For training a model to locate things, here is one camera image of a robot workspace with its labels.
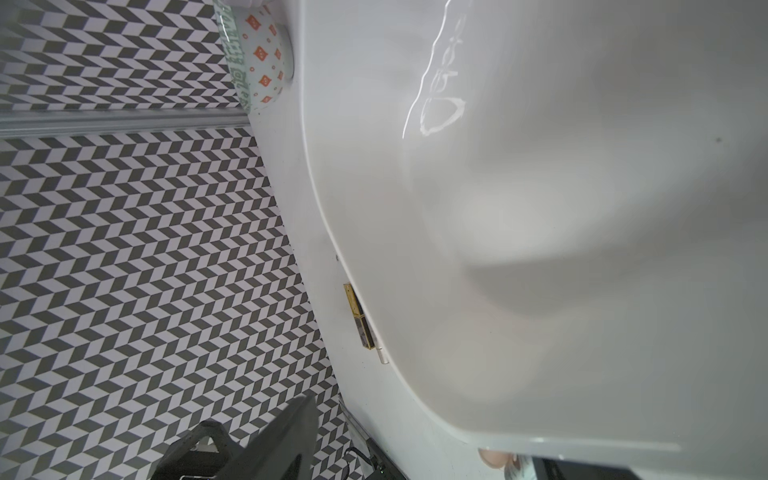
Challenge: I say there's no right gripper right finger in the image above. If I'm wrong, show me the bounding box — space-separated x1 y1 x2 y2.
532 457 639 480

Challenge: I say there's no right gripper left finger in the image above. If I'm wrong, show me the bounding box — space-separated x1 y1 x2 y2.
215 395 318 480

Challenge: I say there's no white storage box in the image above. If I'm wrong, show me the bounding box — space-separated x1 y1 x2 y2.
298 0 768 480

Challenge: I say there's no orange lip gloss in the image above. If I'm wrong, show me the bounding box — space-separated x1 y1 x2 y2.
478 449 520 472

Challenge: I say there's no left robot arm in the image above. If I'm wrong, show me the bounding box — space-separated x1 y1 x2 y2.
150 420 244 480

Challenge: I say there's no gold black lipstick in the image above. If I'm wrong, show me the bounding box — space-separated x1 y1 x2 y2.
344 283 376 350

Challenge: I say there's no green patterned bowl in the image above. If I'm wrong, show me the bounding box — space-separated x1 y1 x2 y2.
213 0 295 114

